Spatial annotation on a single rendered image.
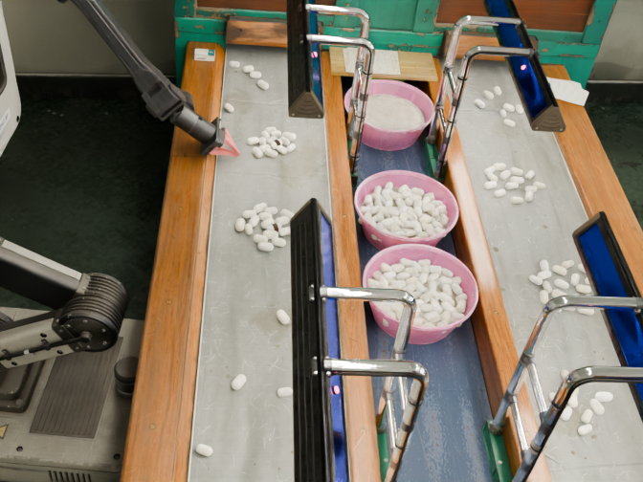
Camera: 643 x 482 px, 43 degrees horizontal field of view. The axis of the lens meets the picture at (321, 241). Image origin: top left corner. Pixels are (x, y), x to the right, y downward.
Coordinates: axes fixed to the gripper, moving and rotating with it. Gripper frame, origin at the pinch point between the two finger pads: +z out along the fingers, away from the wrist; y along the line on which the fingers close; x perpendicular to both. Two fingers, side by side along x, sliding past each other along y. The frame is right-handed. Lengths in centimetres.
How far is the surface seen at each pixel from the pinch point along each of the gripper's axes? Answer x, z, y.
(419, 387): -44, 4, -97
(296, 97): -33.1, -9.7, -19.1
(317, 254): -37, -10, -72
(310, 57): -37.2, -8.6, -6.5
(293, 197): -7.7, 13.1, -14.2
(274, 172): -4.6, 9.3, -4.5
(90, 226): 93, 6, 50
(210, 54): 4.4, -8.3, 44.8
